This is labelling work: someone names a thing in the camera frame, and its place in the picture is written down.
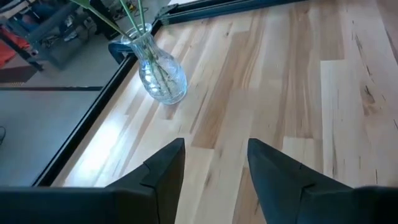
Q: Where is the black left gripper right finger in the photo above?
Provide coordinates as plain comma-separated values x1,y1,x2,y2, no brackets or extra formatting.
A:
247,138,359,224

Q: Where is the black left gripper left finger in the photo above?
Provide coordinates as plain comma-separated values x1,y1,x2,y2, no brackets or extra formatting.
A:
104,138,187,224

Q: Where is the pink artificial tulip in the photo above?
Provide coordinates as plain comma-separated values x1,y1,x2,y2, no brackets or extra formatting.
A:
137,0,172,96
69,0,162,91
119,0,169,94

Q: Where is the clear ribbed glass vase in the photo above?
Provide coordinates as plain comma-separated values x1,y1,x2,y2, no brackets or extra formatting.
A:
120,22,188,106

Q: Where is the black table clamp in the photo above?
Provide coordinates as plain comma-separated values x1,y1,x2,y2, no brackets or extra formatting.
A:
107,40,135,65

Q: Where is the black table frame rail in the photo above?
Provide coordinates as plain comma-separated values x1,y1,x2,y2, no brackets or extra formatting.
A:
32,0,307,187

